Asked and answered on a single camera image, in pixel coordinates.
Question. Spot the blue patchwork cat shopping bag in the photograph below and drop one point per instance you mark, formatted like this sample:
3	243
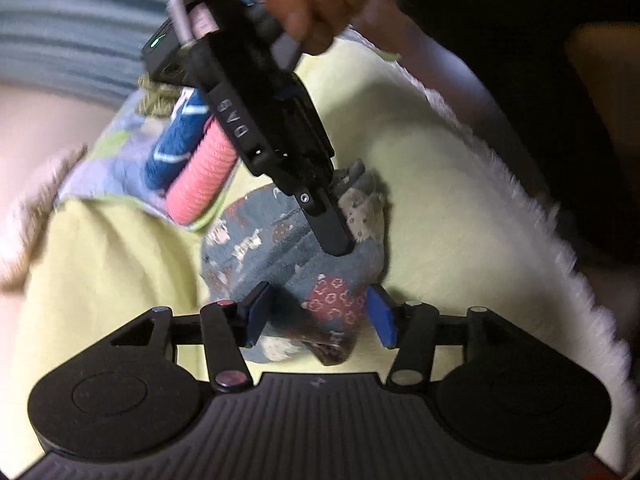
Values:
318	298

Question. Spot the navy patterned folded towel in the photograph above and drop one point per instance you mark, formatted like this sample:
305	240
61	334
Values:
178	141

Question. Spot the olive green knit item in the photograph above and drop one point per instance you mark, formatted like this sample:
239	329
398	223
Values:
158	100

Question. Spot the pastel patchwork cloth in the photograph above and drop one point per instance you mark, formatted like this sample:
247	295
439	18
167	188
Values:
113	169

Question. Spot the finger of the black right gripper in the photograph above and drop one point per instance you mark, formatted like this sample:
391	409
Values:
343	179
326	221

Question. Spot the light green sofa cover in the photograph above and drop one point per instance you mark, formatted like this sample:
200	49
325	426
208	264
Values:
460	232

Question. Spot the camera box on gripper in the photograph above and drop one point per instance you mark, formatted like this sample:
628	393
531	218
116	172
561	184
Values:
177	52

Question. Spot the pink ribbed knit roll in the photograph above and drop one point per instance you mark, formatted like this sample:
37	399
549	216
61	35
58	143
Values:
203	177

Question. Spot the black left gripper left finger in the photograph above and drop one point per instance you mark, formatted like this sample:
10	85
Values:
146	383

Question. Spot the person's black clothed body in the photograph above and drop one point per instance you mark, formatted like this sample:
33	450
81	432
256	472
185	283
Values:
519	50

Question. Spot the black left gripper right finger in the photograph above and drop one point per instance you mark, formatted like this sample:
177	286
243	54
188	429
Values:
494	388

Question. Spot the grey blue curtain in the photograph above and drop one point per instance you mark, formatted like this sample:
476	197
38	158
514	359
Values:
87	48

